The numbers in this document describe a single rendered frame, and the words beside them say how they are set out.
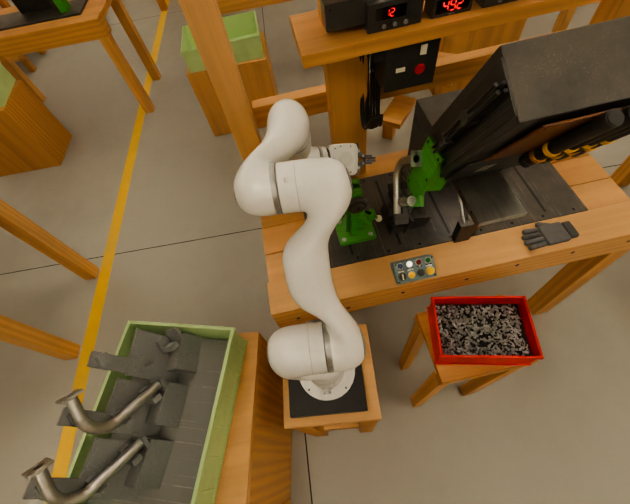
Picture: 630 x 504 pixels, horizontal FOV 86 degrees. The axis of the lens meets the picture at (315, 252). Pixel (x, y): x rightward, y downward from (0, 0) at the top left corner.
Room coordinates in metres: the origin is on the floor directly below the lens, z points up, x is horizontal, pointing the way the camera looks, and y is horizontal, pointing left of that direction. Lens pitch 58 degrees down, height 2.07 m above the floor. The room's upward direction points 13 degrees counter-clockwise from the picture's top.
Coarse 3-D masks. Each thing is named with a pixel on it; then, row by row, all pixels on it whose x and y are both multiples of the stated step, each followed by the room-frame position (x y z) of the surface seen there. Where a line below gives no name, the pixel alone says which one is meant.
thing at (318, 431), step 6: (318, 426) 0.13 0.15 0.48; (324, 426) 0.14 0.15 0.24; (330, 426) 0.13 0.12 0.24; (336, 426) 0.13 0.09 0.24; (342, 426) 0.12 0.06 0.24; (348, 426) 0.12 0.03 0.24; (354, 426) 0.11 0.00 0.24; (360, 426) 0.09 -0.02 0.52; (366, 426) 0.09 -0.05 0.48; (372, 426) 0.08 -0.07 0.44; (306, 432) 0.11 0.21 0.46; (312, 432) 0.11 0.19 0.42; (318, 432) 0.11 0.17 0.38; (324, 432) 0.11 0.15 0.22; (360, 432) 0.09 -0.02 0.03
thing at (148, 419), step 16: (128, 384) 0.33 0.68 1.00; (144, 384) 0.33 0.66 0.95; (176, 384) 0.32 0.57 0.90; (112, 400) 0.28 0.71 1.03; (128, 400) 0.28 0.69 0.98; (160, 400) 0.27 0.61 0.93; (176, 400) 0.27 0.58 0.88; (64, 416) 0.24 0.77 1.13; (96, 416) 0.24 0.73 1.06; (144, 416) 0.23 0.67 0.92; (160, 416) 0.22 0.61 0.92; (176, 416) 0.22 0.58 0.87; (112, 432) 0.19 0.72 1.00; (128, 432) 0.19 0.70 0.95; (144, 432) 0.19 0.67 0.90
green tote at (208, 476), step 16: (128, 320) 0.57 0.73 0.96; (128, 336) 0.52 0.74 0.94; (208, 336) 0.48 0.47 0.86; (224, 336) 0.46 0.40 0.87; (240, 336) 0.45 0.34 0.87; (128, 352) 0.47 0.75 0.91; (240, 352) 0.40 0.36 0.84; (224, 368) 0.32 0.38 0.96; (240, 368) 0.35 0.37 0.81; (112, 384) 0.36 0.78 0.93; (224, 384) 0.27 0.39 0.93; (224, 400) 0.23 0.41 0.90; (224, 416) 0.19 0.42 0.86; (208, 432) 0.14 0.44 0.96; (224, 432) 0.14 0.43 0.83; (80, 448) 0.18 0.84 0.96; (208, 448) 0.10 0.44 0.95; (224, 448) 0.10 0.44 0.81; (80, 464) 0.14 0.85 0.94; (208, 464) 0.06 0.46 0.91; (208, 480) 0.02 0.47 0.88; (192, 496) -0.01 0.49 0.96; (208, 496) -0.02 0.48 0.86
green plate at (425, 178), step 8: (424, 144) 0.83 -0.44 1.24; (432, 144) 0.79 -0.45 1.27; (424, 152) 0.81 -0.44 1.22; (432, 152) 0.77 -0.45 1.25; (440, 152) 0.74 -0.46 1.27; (424, 160) 0.79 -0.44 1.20; (432, 160) 0.75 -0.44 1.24; (440, 160) 0.72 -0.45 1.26; (416, 168) 0.81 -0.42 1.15; (424, 168) 0.77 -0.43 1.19; (432, 168) 0.73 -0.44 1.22; (440, 168) 0.73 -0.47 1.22; (408, 176) 0.83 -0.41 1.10; (416, 176) 0.78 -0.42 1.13; (424, 176) 0.75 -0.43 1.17; (432, 176) 0.71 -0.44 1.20; (408, 184) 0.80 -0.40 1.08; (416, 184) 0.76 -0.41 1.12; (424, 184) 0.73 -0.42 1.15; (432, 184) 0.73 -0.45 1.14; (440, 184) 0.73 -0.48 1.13; (416, 192) 0.74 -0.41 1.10; (424, 192) 0.71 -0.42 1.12
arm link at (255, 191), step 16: (272, 112) 0.60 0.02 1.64; (288, 112) 0.58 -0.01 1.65; (304, 112) 0.60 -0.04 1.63; (272, 128) 0.55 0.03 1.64; (288, 128) 0.55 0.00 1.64; (304, 128) 0.57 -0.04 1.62; (272, 144) 0.52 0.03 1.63; (288, 144) 0.53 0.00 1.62; (304, 144) 0.62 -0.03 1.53; (256, 160) 0.49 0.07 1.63; (272, 160) 0.51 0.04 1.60; (288, 160) 0.54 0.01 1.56; (240, 176) 0.47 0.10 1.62; (256, 176) 0.46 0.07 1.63; (272, 176) 0.45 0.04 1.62; (240, 192) 0.44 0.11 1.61; (256, 192) 0.43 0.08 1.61; (272, 192) 0.43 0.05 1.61; (256, 208) 0.42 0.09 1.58; (272, 208) 0.41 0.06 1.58
